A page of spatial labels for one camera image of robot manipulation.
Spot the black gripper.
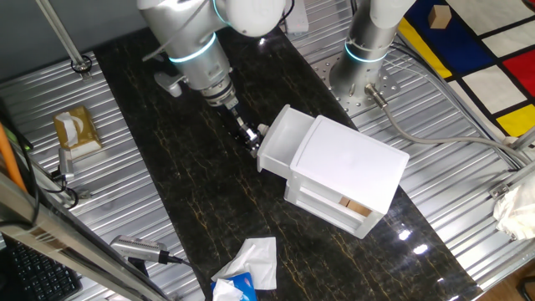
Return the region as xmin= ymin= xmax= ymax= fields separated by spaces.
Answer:
xmin=227 ymin=102 xmax=263 ymax=159

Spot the white drawer with knob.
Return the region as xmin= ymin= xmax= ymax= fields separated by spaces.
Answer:
xmin=256 ymin=103 xmax=317 ymax=173

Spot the white drawer cabinet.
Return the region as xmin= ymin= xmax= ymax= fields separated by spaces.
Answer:
xmin=283 ymin=115 xmax=410 ymax=240

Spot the black marble pattern mat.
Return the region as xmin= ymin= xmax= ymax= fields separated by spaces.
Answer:
xmin=92 ymin=0 xmax=484 ymax=301

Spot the white flat tissue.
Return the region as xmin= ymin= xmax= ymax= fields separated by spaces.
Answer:
xmin=210 ymin=236 xmax=278 ymax=291

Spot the white power strip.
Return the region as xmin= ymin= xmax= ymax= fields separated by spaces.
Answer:
xmin=286 ymin=0 xmax=310 ymax=35

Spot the blue tissue pack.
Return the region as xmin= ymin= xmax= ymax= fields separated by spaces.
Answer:
xmin=210 ymin=271 xmax=259 ymax=301

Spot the white crumpled tissue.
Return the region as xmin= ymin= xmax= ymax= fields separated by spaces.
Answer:
xmin=211 ymin=278 xmax=244 ymax=301

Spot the yellow tissue box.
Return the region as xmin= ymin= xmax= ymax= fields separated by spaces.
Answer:
xmin=53 ymin=105 xmax=104 ymax=160

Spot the metal stand pole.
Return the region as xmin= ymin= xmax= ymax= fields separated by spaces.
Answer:
xmin=35 ymin=0 xmax=94 ymax=81

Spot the wooden cube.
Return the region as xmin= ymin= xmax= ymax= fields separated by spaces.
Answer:
xmin=427 ymin=4 xmax=453 ymax=30

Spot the colourful squares floor mat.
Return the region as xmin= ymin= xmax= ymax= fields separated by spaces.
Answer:
xmin=395 ymin=0 xmax=535 ymax=139

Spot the orange pole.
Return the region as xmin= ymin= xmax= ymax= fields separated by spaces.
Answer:
xmin=0 ymin=123 xmax=28 ymax=194

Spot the black keyboard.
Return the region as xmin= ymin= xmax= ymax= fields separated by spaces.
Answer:
xmin=6 ymin=240 xmax=84 ymax=301

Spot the white crumpled cloth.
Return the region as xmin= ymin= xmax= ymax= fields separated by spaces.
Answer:
xmin=492 ymin=183 xmax=535 ymax=242

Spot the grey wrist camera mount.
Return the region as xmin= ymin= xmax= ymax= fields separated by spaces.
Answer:
xmin=153 ymin=70 xmax=186 ymax=98

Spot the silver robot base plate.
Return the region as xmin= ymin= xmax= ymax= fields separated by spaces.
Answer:
xmin=311 ymin=53 xmax=401 ymax=119

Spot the grey cable with metal connector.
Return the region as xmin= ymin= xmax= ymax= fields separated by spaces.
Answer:
xmin=364 ymin=82 xmax=528 ymax=165

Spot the black depth camera cable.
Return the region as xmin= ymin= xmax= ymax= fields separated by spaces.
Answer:
xmin=166 ymin=253 xmax=201 ymax=268

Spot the silver depth camera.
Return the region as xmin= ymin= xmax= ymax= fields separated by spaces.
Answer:
xmin=109 ymin=233 xmax=171 ymax=265

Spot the small silver camera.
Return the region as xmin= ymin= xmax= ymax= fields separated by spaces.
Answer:
xmin=57 ymin=147 xmax=76 ymax=181

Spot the aluminium frame bar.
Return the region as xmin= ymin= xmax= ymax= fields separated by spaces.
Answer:
xmin=0 ymin=171 xmax=171 ymax=301

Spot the aluminium frame rail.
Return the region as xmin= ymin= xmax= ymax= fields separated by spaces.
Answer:
xmin=487 ymin=158 xmax=535 ymax=201

